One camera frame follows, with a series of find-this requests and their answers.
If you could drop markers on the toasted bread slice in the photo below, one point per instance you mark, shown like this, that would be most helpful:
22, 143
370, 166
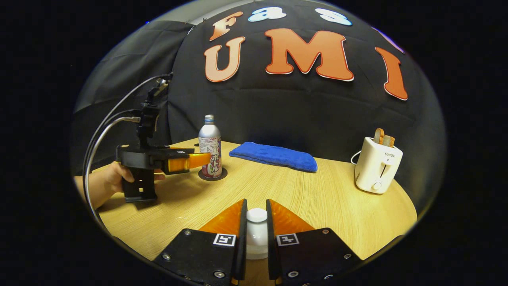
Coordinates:
389, 141
379, 136

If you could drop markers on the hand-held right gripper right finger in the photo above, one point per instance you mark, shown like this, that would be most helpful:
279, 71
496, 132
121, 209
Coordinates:
272, 250

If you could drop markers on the dark round coaster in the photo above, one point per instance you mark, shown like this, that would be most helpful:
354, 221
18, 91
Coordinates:
223, 176

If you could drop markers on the silver water bottle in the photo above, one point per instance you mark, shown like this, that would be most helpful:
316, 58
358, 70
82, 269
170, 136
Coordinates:
209, 137

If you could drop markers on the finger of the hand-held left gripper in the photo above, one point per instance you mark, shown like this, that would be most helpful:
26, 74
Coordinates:
180, 163

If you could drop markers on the blue towel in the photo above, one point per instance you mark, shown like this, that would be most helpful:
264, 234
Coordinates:
274, 155

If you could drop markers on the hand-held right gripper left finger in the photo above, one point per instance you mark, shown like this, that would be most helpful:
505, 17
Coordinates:
243, 246

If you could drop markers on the white toaster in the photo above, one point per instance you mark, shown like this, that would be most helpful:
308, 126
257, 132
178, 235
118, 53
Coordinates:
375, 167

